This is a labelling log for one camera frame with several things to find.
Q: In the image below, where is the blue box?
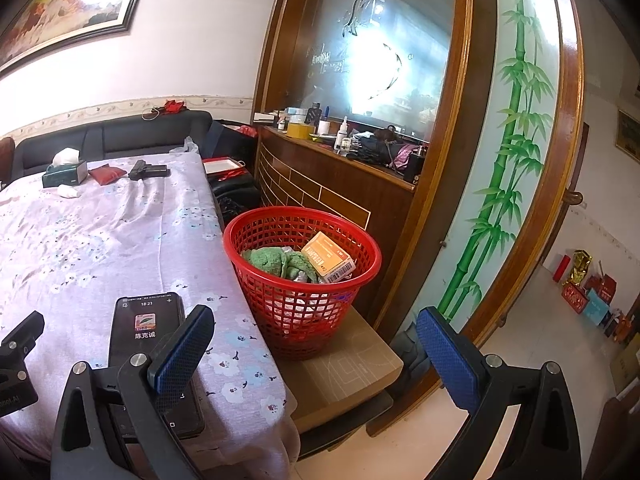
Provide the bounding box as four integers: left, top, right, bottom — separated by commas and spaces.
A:
582, 287, 613, 323

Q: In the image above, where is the black case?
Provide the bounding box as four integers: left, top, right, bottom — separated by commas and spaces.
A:
128, 159, 171, 181

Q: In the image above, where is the gold bag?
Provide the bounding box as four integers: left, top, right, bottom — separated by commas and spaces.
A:
567, 250, 593, 286

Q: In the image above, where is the orange cardboard box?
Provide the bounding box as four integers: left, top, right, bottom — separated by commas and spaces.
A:
300, 231, 357, 285

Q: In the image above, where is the red pouch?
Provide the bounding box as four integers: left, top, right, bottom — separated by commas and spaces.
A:
89, 164, 126, 183

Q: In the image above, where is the brown cardboard box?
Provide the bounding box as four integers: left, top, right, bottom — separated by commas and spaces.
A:
272, 304, 405, 456

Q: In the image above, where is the dark navy bag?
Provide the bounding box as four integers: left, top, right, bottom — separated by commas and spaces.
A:
200, 120, 258, 161

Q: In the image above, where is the floral purple tablecloth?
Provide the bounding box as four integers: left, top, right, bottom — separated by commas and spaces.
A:
0, 152, 301, 480

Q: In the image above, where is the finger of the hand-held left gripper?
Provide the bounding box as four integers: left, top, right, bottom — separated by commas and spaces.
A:
0, 311, 46, 361

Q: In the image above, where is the black smartphone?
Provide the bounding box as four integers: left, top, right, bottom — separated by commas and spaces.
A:
107, 292, 206, 441

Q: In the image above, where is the black sofa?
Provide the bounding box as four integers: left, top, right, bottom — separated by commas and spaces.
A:
10, 110, 213, 181

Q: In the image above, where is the red plastic basket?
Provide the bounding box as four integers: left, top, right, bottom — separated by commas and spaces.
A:
222, 206, 383, 361

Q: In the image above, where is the brown armchair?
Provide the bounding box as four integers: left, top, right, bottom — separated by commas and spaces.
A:
0, 136, 16, 186

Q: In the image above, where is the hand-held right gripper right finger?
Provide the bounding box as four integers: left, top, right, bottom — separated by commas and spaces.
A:
415, 306, 583, 480

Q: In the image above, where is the bamboo print glass panel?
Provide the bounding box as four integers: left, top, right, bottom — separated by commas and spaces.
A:
435, 0, 563, 331

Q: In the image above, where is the black bag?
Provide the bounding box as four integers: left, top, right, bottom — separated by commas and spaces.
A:
207, 172, 261, 231

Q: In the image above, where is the pink cloth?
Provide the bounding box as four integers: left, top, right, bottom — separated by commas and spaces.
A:
392, 142, 423, 171

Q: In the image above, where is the small framed picture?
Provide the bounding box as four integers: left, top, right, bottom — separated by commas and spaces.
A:
615, 109, 640, 165

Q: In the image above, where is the dark green tissue box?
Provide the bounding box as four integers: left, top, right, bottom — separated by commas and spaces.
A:
41, 149, 90, 188

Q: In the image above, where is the red gift box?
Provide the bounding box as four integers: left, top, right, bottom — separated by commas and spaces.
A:
561, 280, 591, 313

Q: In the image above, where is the framed wall picture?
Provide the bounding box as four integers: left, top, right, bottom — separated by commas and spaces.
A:
0, 0, 156, 73

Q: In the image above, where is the wooden cabinet with glass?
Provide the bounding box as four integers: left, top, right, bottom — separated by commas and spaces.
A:
252, 0, 476, 341

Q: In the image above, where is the red and white tray box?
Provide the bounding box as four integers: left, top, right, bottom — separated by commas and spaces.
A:
201, 156, 247, 178

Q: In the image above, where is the green knitted cloth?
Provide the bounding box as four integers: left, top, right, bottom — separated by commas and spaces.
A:
242, 247, 321, 283

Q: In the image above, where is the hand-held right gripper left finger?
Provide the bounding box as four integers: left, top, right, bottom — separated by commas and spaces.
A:
50, 304, 216, 480

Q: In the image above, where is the white squeeze bottle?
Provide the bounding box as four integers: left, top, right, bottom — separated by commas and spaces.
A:
334, 116, 351, 153

